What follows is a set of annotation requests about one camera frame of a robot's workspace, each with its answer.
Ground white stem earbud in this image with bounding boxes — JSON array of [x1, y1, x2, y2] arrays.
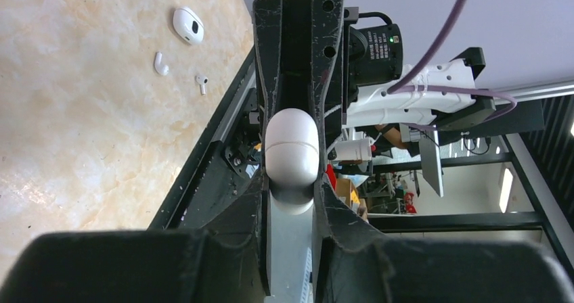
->
[[195, 74, 208, 95], [154, 51, 170, 76]]

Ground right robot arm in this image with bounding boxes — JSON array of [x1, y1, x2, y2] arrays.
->
[[253, 0, 544, 149]]

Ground white open earbud case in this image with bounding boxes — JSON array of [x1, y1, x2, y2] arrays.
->
[[172, 7, 204, 45]]

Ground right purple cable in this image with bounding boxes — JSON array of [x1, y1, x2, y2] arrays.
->
[[386, 0, 518, 132]]

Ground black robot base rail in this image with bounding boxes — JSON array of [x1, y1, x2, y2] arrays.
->
[[149, 50, 259, 230]]

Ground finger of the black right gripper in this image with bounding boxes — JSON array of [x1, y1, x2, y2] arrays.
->
[[252, 0, 284, 136], [309, 0, 345, 145]]

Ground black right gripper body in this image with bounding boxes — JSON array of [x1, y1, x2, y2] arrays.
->
[[343, 7, 403, 113]]

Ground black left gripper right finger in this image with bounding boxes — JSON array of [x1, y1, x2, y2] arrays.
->
[[312, 177, 573, 302]]

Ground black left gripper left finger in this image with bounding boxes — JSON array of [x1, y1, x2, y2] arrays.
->
[[1, 174, 269, 302]]

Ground white oval charging case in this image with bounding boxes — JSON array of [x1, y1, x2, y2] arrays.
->
[[264, 108, 319, 215]]

